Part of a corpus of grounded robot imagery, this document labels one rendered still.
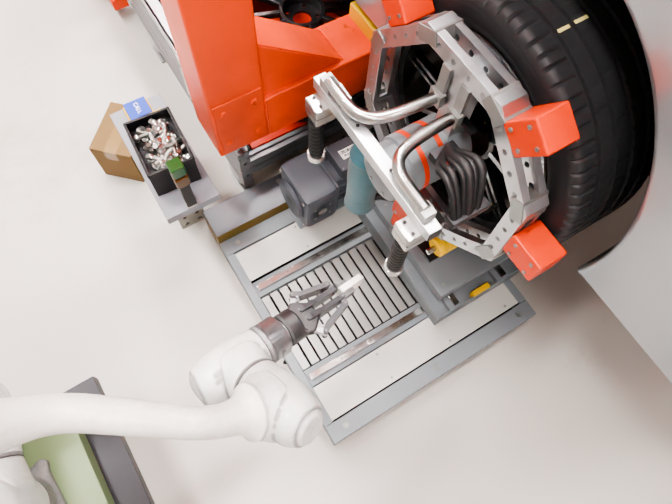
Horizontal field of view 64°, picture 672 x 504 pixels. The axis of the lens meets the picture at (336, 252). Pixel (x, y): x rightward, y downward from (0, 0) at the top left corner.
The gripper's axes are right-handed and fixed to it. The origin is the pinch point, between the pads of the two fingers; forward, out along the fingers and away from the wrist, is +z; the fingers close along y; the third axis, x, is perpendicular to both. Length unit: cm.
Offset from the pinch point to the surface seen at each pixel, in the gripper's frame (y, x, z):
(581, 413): 63, -61, 67
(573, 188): 23, 38, 27
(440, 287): 5, -37, 47
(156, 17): -131, -11, 29
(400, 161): -2.1, 34.6, 5.8
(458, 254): 1, -33, 59
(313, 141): -26.9, 19.3, 8.4
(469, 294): 11, -42, 57
